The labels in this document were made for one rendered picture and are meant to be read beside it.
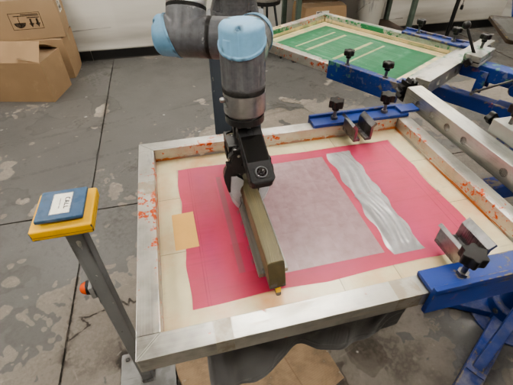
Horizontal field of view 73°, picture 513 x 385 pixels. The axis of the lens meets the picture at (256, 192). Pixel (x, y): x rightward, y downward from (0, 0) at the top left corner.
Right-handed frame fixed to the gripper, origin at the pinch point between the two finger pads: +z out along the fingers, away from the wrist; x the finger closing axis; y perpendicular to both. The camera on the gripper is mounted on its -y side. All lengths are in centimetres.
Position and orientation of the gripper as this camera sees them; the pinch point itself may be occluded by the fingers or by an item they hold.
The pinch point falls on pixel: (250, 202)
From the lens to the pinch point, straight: 74.4
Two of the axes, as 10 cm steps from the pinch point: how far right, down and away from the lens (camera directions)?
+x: -9.7, 1.6, -1.8
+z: 0.1, 7.7, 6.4
